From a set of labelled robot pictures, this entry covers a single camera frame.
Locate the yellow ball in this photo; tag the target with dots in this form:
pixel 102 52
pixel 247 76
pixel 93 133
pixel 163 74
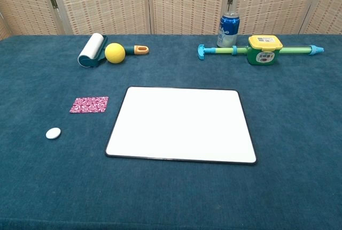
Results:
pixel 115 53

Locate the white rectangular board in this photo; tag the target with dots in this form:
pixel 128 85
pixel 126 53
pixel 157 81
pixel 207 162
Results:
pixel 181 125

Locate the pink patterned small packet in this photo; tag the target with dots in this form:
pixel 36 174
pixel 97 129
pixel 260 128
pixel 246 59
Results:
pixel 89 104

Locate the white oval stone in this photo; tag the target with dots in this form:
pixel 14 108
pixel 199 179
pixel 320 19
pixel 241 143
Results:
pixel 53 133

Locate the green blue toy water pump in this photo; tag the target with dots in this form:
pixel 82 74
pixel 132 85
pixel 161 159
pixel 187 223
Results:
pixel 221 50

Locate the green box yellow lid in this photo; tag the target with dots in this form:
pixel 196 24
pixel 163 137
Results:
pixel 264 53

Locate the white lint roller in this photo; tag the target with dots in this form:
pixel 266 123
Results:
pixel 90 46

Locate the blue drink can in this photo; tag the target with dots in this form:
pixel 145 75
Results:
pixel 228 26

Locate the woven folding screen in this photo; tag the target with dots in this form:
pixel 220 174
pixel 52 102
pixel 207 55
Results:
pixel 107 0

